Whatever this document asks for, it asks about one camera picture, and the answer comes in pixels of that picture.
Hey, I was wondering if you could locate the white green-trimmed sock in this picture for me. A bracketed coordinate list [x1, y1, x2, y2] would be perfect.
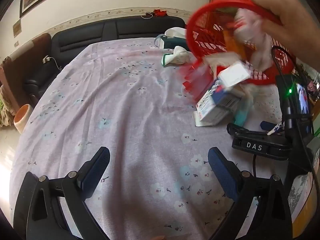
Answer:
[161, 46, 195, 67]

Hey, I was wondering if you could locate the teal cartoon tissue pack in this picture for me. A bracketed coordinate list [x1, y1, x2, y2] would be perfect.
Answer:
[233, 97, 253, 127]

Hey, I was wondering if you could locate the black leather sofa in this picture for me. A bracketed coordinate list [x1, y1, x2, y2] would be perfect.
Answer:
[23, 16, 185, 106]

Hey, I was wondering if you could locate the blue white medicine box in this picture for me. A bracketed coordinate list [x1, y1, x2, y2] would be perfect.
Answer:
[194, 78, 245, 126]

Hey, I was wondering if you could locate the dark green tissue box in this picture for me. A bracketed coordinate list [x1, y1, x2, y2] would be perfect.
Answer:
[154, 27, 190, 51]

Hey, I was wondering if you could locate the red plastic mesh basket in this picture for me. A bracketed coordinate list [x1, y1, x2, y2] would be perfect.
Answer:
[186, 0, 296, 86]

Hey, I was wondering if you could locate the orange white cup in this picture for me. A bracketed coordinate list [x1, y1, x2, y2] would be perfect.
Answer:
[14, 104, 33, 134]

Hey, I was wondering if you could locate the floral purple tablecloth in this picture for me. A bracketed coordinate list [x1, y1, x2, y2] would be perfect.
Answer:
[9, 37, 316, 240]

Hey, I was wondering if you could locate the person's right hand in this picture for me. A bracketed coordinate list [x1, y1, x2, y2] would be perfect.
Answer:
[252, 0, 319, 71]

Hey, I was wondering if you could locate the red knot ornament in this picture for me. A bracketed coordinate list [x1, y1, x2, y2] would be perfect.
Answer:
[141, 9, 168, 20]

